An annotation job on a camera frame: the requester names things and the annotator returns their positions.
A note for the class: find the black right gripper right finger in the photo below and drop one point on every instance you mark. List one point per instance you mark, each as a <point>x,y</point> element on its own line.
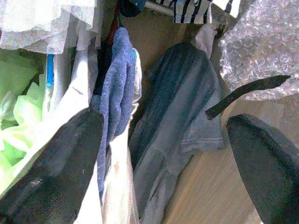
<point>268,175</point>

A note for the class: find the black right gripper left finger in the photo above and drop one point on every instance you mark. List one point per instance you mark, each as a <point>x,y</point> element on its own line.
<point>58,168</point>

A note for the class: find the white cotton garment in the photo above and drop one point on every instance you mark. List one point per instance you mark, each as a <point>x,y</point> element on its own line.
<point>119,186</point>

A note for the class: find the blue knitted sock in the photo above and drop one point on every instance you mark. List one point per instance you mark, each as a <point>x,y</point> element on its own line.
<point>119,88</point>

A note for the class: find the green plastic bag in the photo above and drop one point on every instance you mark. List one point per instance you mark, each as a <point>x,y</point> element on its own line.
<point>16,77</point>

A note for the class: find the grey t-shirt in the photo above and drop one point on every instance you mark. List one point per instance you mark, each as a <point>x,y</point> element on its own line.
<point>177,98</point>

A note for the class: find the clear bubble wrap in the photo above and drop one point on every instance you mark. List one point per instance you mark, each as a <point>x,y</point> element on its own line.
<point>264,46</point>

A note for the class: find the white mesh fabric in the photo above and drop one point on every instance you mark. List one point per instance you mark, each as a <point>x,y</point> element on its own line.
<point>35,23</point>

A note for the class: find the white fabric scrap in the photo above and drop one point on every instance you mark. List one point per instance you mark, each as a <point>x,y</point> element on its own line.
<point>205,37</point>

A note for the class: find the dark navy cloth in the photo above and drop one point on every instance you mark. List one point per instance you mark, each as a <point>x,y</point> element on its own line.
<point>130,8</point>

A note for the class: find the black white striped cloth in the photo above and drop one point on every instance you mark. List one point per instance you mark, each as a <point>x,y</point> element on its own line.
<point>184,11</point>

